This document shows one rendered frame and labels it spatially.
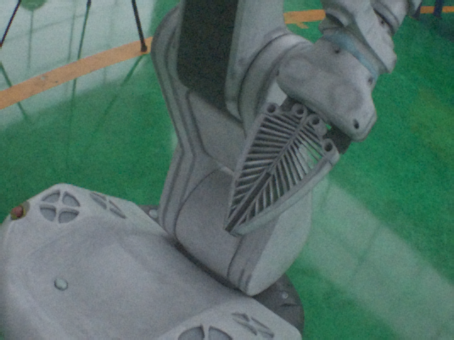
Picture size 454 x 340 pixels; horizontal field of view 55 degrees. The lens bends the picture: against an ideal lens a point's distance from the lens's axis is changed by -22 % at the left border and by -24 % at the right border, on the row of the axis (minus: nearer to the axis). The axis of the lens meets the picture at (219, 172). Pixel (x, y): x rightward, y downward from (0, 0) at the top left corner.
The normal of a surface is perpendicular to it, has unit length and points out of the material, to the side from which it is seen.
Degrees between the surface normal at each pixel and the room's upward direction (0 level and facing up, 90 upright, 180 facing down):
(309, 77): 53
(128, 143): 0
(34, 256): 74
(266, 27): 90
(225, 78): 93
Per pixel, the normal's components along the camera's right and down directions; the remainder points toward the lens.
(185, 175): -0.63, 0.21
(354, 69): 0.11, 0.11
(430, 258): 0.16, -0.76
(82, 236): 0.74, 0.28
